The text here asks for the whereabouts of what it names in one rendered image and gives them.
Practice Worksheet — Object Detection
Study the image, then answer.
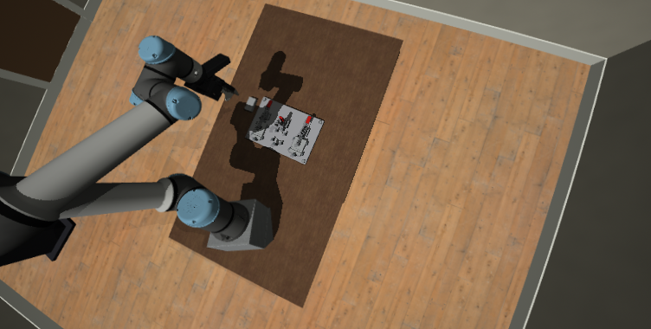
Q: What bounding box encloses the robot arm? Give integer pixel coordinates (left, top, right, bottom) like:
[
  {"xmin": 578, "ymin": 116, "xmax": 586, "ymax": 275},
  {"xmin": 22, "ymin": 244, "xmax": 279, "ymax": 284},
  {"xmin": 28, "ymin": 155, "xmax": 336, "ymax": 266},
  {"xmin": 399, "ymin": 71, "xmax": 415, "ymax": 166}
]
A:
[{"xmin": 0, "ymin": 35, "xmax": 249, "ymax": 256}]

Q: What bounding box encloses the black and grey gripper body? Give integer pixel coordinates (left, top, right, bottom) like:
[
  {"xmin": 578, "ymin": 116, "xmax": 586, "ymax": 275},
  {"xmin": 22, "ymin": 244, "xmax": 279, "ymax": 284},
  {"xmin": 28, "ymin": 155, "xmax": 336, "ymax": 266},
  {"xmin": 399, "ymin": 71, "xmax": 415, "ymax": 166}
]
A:
[{"xmin": 184, "ymin": 65, "xmax": 223, "ymax": 101}]

